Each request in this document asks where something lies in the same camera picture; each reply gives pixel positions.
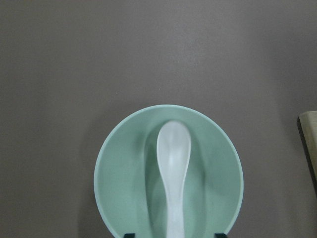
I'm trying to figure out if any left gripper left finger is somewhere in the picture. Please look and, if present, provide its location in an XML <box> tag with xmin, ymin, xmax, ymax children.
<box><xmin>123</xmin><ymin>233</ymin><xmax>135</xmax><ymax>238</ymax></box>

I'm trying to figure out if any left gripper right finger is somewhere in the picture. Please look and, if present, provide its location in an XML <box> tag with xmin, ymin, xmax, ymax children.
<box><xmin>215</xmin><ymin>233</ymin><xmax>227</xmax><ymax>238</ymax></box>

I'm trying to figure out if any white ceramic spoon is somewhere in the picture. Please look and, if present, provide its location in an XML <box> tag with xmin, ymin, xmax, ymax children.
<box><xmin>157</xmin><ymin>120</ymin><xmax>191</xmax><ymax>238</ymax></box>

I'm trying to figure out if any mint green bowl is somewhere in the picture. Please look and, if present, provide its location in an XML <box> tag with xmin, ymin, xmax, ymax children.
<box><xmin>94</xmin><ymin>105</ymin><xmax>244</xmax><ymax>238</ymax></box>

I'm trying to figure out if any bamboo cutting board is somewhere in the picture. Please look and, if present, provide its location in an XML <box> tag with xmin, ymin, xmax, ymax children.
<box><xmin>297</xmin><ymin>111</ymin><xmax>317</xmax><ymax>186</ymax></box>

